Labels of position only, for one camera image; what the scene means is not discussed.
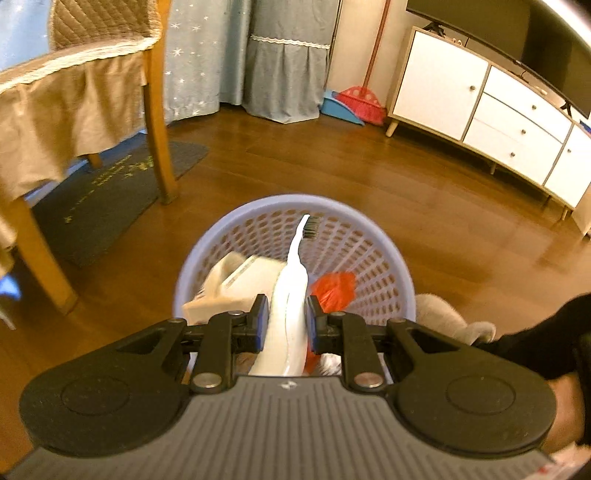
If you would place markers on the white tissue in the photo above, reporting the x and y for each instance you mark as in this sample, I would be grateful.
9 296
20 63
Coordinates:
330 365

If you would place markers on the beige tissue box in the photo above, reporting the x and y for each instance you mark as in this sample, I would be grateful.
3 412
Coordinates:
232 284

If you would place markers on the tan chair cover cloth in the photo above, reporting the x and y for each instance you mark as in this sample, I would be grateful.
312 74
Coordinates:
71 80

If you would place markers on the wooden chair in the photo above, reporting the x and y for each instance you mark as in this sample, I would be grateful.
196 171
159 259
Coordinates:
92 138

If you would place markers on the lavender plastic waste basket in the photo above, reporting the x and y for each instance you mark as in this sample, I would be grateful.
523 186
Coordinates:
346 241

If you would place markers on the white wooden cabinet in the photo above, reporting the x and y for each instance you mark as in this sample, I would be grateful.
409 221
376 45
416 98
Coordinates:
447 90

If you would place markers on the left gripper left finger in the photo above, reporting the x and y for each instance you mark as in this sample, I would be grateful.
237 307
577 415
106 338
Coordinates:
217 342

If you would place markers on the red broom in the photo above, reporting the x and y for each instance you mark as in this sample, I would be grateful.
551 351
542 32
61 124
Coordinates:
360 99

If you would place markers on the dark door mat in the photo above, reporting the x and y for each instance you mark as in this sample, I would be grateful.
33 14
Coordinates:
83 216

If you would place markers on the person's right hand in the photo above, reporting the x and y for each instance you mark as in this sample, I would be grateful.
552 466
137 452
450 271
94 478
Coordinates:
569 424

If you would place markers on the grey fuzzy slipper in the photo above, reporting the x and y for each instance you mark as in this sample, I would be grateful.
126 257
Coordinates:
437 314

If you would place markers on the blue dustpan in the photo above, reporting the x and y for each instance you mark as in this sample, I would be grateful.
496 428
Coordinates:
332 107

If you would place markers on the black television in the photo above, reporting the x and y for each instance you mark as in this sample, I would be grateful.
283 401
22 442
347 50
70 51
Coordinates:
529 33

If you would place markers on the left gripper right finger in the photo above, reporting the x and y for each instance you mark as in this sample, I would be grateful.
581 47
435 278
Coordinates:
351 338

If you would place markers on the white toothbrush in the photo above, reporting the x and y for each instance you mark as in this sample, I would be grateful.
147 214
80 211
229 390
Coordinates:
286 345

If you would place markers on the red plastic bag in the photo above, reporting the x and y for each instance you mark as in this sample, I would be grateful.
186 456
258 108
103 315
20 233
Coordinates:
335 291

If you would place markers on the grey curtain with lace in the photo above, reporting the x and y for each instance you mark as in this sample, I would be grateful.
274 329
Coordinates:
287 59

